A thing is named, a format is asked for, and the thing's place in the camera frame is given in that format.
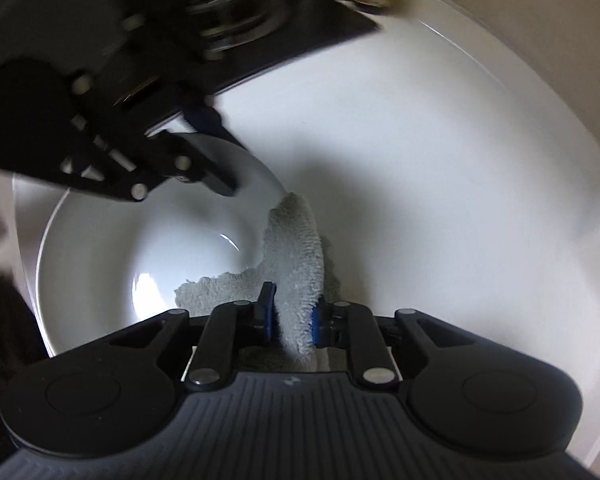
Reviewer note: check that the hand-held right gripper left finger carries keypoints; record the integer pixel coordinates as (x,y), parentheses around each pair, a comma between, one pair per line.
(268,312)

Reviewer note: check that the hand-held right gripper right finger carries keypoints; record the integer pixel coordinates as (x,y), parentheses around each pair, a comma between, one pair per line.
(316,325)

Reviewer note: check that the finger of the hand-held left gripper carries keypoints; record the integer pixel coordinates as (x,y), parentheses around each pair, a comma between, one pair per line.
(205,116)
(180,162)

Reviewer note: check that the green and grey cloth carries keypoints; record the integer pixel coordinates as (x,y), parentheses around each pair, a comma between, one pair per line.
(295,260)

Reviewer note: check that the white ceramic bowl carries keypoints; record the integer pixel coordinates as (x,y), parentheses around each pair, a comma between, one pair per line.
(130,240)

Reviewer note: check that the metal gas burner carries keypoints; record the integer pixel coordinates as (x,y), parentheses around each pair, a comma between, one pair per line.
(230,5)

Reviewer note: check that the black glass gas stove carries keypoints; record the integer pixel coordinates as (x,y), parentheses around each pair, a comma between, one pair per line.
(310,25)

